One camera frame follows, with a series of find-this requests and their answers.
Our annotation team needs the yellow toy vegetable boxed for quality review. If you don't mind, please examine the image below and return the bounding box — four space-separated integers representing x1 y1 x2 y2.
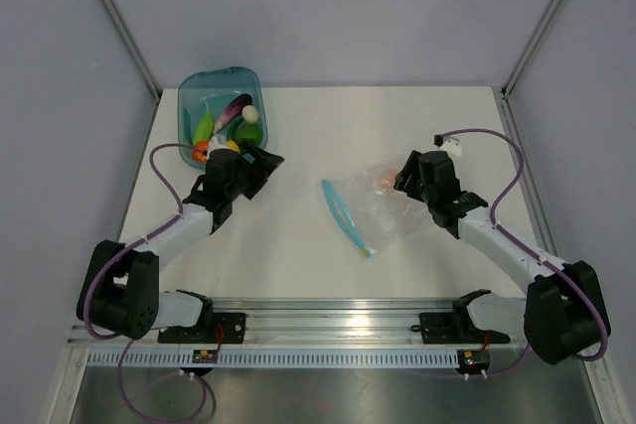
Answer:
226 140 240 153

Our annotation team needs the orange toy pumpkin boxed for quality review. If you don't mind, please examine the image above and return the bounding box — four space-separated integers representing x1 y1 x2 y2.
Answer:
191 141 209 163

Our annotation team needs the green toy bell pepper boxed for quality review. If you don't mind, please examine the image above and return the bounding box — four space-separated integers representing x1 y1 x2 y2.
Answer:
234 121 263 146

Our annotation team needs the pink toy egg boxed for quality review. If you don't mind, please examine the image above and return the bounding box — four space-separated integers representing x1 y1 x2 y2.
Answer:
378 169 398 190

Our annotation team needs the light green toy vegetable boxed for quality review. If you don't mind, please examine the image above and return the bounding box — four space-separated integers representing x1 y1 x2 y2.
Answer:
192 110 215 145

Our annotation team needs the white toy garlic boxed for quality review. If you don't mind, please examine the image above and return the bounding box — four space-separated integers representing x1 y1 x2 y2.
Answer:
241 104 259 124

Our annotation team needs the purple toy eggplant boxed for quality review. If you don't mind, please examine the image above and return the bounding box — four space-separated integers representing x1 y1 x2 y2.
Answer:
214 93 252 133

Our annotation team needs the clear zip top bag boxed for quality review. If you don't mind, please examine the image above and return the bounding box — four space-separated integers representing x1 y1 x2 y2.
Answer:
321 157 432 258

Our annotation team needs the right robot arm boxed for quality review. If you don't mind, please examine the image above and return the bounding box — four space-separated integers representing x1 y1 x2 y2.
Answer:
394 150 611 364

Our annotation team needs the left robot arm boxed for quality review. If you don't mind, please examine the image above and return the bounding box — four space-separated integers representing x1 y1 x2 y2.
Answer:
77 143 284 343

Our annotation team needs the teal plastic bin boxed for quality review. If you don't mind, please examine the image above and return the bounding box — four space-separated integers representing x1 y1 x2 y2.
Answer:
177 67 268 148

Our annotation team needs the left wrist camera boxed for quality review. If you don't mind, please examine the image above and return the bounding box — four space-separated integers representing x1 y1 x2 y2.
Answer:
207 134 228 157

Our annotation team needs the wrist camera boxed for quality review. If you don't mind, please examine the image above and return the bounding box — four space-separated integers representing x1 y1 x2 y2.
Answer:
433 134 463 158
207 134 228 157

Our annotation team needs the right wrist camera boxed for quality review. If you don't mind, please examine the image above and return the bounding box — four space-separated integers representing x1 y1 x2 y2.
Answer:
433 134 463 158

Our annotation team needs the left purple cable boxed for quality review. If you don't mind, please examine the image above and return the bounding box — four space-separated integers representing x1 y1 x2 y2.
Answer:
81 143 218 418

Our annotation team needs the aluminium mounting rail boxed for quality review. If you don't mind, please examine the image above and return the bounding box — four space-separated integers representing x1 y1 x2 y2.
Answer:
67 297 607 346

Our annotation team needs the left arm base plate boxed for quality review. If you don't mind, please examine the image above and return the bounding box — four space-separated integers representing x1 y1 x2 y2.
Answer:
158 312 246 345

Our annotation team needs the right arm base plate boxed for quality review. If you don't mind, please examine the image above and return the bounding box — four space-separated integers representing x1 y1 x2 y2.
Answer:
410 312 511 346

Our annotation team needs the left aluminium frame post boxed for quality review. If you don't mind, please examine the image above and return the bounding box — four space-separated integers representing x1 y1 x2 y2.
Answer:
98 0 163 105

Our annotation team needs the aluminium frame post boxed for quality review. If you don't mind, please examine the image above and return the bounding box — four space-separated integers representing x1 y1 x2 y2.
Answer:
98 0 163 105
501 0 566 102

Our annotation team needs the white slotted cable duct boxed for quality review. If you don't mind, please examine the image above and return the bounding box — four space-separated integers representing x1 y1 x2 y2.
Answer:
87 349 459 369

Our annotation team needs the right aluminium frame post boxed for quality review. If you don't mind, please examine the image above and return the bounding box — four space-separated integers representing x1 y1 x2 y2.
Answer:
501 0 566 102

